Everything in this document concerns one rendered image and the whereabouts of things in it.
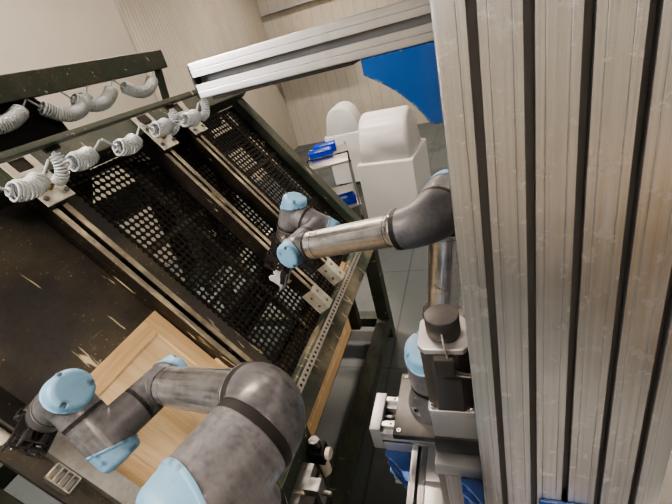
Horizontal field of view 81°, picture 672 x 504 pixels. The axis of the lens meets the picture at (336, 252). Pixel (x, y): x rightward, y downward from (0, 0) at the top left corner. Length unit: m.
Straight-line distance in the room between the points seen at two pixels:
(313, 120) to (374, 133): 5.72
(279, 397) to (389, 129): 3.53
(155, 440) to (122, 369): 0.23
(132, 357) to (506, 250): 1.17
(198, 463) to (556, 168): 0.47
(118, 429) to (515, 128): 0.78
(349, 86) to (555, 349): 8.81
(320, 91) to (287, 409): 9.04
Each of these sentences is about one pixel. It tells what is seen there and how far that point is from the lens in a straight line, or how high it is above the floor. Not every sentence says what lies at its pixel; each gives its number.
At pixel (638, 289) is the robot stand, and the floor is 1.70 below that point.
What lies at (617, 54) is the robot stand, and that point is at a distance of 0.44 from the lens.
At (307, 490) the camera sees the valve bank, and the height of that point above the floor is 0.76.
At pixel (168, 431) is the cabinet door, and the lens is 1.38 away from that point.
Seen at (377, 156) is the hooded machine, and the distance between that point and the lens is 3.97.
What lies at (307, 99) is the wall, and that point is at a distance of 9.54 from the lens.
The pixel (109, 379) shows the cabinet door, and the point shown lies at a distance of 1.36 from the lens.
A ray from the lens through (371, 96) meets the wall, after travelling 9.16.
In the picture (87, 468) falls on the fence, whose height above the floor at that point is 1.24.
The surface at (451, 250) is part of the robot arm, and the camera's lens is 1.02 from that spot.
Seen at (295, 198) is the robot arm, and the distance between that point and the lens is 1.18.
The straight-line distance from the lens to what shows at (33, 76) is 2.25.
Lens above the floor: 2.01
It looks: 28 degrees down
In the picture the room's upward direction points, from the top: 15 degrees counter-clockwise
